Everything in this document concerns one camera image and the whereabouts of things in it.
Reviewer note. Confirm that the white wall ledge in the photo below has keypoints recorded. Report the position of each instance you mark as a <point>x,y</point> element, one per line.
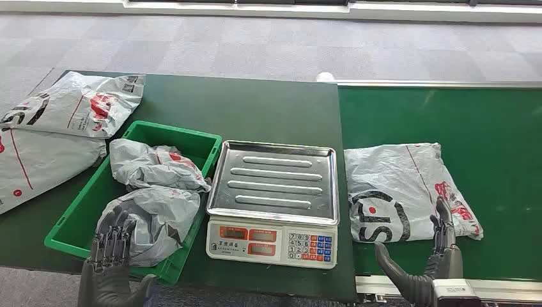
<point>381,12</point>

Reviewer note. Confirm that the flat grey courier bag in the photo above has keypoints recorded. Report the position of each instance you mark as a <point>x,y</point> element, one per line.
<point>72,106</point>
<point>42,163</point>

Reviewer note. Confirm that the crumpled grey courier bag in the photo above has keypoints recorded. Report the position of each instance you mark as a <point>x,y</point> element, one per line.
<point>165,216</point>
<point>148,167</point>

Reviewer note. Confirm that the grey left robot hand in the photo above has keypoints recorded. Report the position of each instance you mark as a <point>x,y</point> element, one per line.
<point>108,284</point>

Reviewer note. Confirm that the grey courier bag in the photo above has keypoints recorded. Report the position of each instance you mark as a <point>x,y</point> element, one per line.
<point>42,163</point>
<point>72,106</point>
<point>398,178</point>
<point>148,167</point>
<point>165,216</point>

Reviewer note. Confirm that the green conveyor belt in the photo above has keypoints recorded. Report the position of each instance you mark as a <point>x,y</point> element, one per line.
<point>487,118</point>

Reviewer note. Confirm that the green plastic bin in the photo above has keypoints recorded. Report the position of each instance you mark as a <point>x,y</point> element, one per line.
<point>84,220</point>

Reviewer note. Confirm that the white electronic scale, steel tray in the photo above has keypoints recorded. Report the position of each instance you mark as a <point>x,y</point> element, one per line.
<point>275,186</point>

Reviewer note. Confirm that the white round knob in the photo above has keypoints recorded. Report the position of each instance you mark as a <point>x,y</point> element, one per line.
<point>325,76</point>

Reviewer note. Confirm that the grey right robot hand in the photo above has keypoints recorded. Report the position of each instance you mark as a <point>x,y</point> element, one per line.
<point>446,262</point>

